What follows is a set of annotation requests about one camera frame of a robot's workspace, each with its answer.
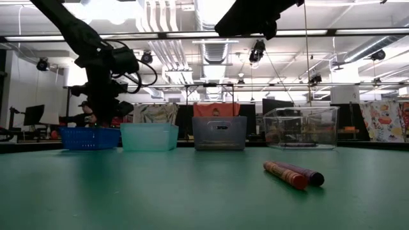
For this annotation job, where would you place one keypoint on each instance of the black ceiling spotlight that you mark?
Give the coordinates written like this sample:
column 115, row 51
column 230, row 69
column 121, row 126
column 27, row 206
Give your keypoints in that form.
column 378, row 55
column 257, row 51
column 315, row 79
column 147, row 57
column 43, row 64

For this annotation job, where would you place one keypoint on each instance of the person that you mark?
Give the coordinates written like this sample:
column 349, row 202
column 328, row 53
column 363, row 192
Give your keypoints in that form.
column 83, row 116

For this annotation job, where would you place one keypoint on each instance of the clear plastic bin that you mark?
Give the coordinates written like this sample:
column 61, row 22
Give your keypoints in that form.
column 335, row 127

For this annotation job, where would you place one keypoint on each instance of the purple crayon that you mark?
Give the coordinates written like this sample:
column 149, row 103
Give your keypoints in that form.
column 298, row 144
column 311, row 175

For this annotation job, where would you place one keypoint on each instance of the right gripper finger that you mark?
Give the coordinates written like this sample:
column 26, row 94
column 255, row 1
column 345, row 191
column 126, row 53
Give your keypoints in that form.
column 249, row 19

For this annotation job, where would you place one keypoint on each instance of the green table mat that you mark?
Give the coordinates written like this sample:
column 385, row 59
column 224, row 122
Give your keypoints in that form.
column 159, row 198

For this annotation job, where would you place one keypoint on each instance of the colourful floral cloth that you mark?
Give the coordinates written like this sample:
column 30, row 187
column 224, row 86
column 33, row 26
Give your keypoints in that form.
column 383, row 121

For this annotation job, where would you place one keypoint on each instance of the orange cloth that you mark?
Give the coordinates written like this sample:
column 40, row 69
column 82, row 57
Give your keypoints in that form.
column 204, row 109

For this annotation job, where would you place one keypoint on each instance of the orange crayon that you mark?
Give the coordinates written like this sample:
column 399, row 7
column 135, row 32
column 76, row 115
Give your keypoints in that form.
column 287, row 175

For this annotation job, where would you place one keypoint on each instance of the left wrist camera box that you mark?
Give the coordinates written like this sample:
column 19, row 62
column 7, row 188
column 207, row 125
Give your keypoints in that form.
column 125, row 60

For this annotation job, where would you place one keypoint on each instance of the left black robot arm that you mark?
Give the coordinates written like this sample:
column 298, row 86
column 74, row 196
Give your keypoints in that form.
column 73, row 28

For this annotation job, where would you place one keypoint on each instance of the black monitor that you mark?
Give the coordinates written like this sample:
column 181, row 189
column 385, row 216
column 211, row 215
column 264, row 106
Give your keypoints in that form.
column 33, row 115
column 276, row 103

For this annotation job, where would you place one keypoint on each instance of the floral patterned cloth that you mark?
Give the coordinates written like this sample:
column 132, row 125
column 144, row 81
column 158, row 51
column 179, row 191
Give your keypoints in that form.
column 155, row 112

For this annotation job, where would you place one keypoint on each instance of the grey translucent plastic bin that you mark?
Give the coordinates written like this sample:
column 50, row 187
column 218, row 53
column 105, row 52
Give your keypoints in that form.
column 220, row 137

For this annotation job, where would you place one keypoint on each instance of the teal plastic bin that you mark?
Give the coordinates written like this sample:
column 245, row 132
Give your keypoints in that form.
column 150, row 137

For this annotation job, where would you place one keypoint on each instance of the blue plastic basket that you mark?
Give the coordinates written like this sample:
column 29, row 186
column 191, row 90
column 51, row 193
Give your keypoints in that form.
column 91, row 139

